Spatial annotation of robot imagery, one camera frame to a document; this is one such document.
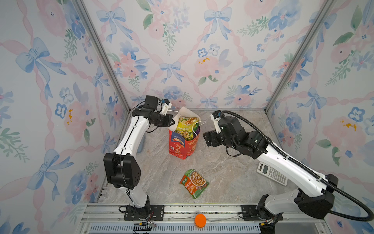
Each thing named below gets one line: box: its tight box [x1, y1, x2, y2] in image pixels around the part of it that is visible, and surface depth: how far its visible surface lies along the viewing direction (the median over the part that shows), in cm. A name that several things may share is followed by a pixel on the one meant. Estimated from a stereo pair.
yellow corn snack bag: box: [175, 116, 199, 141], surface depth 86 cm
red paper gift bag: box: [168, 106, 202, 160], surface depth 86 cm
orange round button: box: [194, 213, 207, 228], surface depth 67 cm
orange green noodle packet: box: [179, 168, 209, 199], surface depth 85 cm
